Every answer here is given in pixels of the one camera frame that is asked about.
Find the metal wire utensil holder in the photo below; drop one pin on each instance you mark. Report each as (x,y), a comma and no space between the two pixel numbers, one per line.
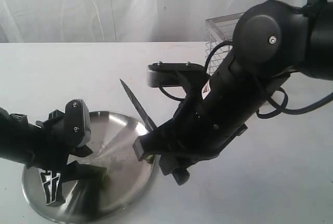
(218,30)

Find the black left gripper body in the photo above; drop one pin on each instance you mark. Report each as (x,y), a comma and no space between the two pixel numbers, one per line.
(50,157)

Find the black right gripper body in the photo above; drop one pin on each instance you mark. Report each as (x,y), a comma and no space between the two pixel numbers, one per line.
(202,126)

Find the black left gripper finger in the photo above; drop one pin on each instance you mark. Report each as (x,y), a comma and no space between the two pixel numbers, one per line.
(79,150)
(75,171)

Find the round stainless steel plate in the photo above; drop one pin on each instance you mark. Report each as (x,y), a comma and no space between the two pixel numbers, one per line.
(86,201)

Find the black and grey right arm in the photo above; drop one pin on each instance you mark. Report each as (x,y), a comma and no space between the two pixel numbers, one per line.
(270,41)

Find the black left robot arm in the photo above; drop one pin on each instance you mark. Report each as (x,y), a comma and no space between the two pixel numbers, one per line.
(18,137)

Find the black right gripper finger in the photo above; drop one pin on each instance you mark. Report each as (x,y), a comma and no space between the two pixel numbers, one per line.
(161,140)

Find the black handled kitchen knife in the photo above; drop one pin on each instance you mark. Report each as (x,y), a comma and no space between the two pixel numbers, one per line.
(148,122)

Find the white backdrop curtain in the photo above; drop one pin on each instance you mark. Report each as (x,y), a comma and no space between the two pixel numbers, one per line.
(36,21)

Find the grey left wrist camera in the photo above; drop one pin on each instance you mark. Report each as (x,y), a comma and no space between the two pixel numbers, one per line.
(77,123)

